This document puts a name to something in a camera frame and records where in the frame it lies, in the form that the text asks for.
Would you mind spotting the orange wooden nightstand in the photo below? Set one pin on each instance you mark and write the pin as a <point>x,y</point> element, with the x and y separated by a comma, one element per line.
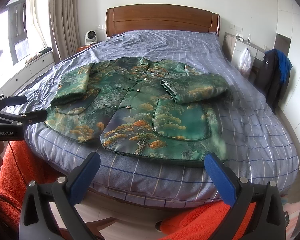
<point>82,48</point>

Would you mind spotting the white round desk fan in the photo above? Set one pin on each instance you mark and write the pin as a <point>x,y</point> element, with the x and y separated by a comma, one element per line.
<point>90,37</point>

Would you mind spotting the grey desk with shelf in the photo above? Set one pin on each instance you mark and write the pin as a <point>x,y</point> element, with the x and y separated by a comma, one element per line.
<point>233,48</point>

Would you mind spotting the white low drawer cabinet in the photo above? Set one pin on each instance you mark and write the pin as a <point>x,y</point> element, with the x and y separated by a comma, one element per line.
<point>15,77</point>

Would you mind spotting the blue checked duvet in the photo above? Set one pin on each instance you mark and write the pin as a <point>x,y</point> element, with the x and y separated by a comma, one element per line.
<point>258,146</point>

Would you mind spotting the white wardrobe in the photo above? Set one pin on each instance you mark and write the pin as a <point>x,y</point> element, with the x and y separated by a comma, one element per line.
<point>288,25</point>

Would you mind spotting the orange fluffy trousers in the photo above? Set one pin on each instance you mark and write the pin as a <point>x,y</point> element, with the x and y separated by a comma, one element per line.
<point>19,166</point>

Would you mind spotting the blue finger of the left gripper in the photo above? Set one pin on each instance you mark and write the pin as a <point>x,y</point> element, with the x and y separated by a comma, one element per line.
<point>7,101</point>
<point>29,118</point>

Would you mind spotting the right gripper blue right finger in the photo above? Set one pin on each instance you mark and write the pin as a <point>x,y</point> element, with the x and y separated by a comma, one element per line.
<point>267,220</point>

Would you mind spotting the white plastic bag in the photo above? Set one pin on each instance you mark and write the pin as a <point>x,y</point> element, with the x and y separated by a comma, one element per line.
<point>245,63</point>

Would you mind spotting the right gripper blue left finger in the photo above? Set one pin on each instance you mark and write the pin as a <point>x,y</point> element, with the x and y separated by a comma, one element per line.
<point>37,220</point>

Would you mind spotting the brown wooden headboard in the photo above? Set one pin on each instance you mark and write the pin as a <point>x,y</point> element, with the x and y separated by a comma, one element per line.
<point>160,17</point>

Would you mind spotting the black and blue hanging jacket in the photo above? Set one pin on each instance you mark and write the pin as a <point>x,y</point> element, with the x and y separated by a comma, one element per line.
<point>273,77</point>

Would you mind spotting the beige curtain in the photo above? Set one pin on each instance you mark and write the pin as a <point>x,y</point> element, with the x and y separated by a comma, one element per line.
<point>64,32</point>

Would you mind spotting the green brocade padded jacket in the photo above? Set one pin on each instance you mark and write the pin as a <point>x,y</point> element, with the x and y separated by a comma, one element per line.
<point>158,110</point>

